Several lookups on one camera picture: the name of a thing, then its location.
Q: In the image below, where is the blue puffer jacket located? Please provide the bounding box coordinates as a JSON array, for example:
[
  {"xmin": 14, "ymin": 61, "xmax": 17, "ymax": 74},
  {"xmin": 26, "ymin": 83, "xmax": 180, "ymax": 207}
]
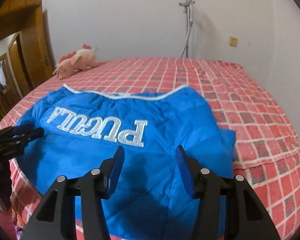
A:
[{"xmin": 17, "ymin": 85, "xmax": 236, "ymax": 239}]

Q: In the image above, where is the pink sleeve forearm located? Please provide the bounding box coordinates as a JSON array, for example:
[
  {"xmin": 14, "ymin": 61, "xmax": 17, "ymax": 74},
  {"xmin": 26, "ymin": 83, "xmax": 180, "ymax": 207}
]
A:
[{"xmin": 0, "ymin": 207, "xmax": 17, "ymax": 240}]

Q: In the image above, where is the red plaid bed blanket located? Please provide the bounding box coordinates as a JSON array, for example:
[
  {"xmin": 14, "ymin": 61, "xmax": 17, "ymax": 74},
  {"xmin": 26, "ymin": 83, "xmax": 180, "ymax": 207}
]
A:
[{"xmin": 0, "ymin": 57, "xmax": 300, "ymax": 239}]

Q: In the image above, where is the wooden door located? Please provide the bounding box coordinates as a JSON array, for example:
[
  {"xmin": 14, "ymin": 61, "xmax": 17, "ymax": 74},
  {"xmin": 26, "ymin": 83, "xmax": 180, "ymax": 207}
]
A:
[{"xmin": 8, "ymin": 5, "xmax": 53, "ymax": 96}]

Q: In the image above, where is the pink plush toy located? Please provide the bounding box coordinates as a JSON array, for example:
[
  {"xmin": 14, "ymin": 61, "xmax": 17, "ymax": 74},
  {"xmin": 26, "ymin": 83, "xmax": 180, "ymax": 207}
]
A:
[{"xmin": 53, "ymin": 44, "xmax": 100, "ymax": 79}]

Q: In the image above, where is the yellow wall socket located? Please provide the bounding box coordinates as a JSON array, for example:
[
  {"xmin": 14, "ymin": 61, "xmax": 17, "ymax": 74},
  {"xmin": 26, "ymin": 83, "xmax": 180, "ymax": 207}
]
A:
[{"xmin": 229, "ymin": 36, "xmax": 238, "ymax": 47}]

